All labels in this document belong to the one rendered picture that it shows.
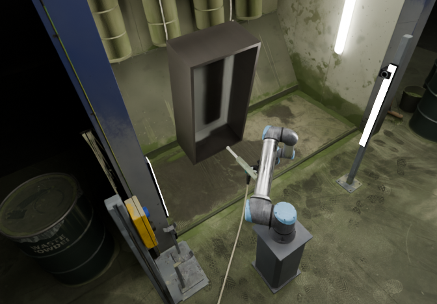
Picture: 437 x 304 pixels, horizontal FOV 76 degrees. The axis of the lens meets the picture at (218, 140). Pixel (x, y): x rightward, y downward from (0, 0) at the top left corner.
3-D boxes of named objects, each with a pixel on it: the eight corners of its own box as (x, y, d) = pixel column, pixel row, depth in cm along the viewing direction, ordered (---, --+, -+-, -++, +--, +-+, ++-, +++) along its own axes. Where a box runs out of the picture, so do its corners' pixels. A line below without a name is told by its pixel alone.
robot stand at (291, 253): (301, 273, 240) (313, 236, 196) (274, 294, 229) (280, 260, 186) (277, 245, 260) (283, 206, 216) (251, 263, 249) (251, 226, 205)
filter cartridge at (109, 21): (118, 53, 316) (91, -31, 258) (143, 59, 303) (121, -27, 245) (94, 68, 293) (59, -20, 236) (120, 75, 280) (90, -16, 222)
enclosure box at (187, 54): (177, 141, 294) (165, 40, 199) (224, 119, 317) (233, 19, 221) (193, 165, 278) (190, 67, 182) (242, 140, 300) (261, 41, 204)
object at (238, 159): (257, 190, 265) (260, 175, 249) (253, 193, 263) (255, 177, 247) (228, 159, 295) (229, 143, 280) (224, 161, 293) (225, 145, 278)
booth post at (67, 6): (162, 267, 251) (26, -10, 96) (155, 251, 263) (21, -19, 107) (180, 256, 258) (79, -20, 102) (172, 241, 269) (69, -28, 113)
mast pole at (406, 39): (345, 182, 306) (402, 36, 194) (348, 180, 307) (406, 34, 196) (348, 185, 302) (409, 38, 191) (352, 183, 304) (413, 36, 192)
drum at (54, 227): (47, 295, 241) (-20, 247, 181) (59, 235, 283) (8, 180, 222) (116, 277, 248) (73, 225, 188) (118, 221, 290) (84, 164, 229)
